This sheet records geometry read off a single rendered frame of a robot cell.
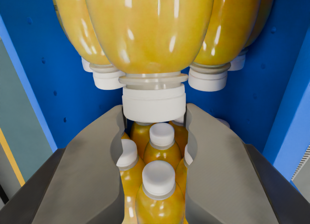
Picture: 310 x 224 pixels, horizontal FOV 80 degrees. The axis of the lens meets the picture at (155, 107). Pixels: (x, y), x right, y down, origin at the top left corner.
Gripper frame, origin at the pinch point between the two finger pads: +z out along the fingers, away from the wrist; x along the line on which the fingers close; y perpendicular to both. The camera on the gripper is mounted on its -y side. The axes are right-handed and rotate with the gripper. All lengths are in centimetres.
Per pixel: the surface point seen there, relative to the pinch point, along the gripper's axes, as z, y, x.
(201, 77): 6.4, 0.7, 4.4
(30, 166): 119, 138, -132
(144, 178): 3.5, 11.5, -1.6
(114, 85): 7.0, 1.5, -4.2
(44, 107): 8.1, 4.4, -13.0
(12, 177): 119, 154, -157
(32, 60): 9.3, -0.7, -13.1
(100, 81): 7.0, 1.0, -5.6
